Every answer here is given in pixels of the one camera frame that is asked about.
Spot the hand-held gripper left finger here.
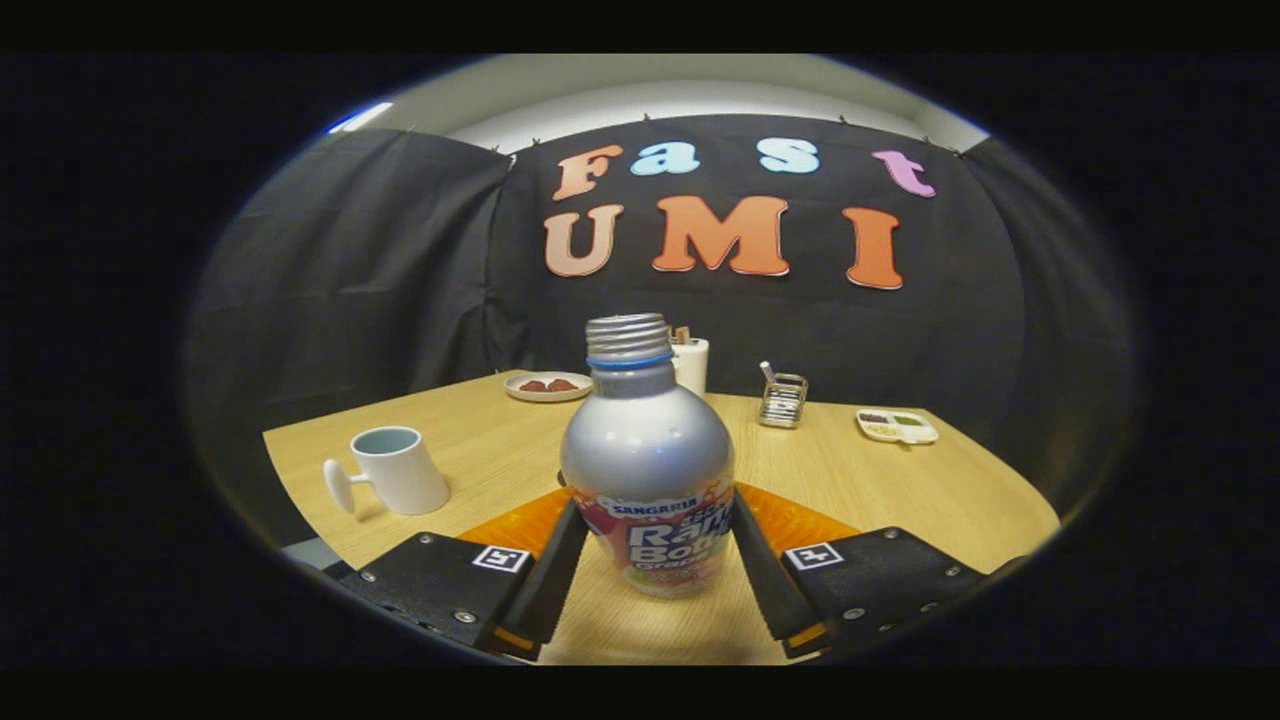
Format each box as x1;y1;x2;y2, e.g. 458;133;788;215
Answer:
340;488;591;661

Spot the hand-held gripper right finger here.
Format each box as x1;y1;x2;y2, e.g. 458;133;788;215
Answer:
730;482;1026;659

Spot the silver juice bottle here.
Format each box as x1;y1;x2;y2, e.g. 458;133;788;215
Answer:
559;313;737;599

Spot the white cup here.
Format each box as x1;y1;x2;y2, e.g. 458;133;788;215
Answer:
322;426;451;517

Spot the wooden table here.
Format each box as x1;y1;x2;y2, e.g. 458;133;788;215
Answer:
262;370;1061;666

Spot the white plate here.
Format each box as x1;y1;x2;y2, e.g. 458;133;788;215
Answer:
503;371;594;403

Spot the white divided dish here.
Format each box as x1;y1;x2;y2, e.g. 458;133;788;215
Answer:
856;408;940;446

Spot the white toaster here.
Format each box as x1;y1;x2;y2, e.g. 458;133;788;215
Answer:
670;338;710;397

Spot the black backdrop cloth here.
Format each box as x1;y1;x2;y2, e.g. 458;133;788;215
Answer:
185;113;1136;541

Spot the small ceiling light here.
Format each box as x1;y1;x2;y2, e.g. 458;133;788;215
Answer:
328;102;394;134

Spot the metal wire basket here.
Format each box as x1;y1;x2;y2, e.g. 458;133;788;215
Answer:
757;361;809;430

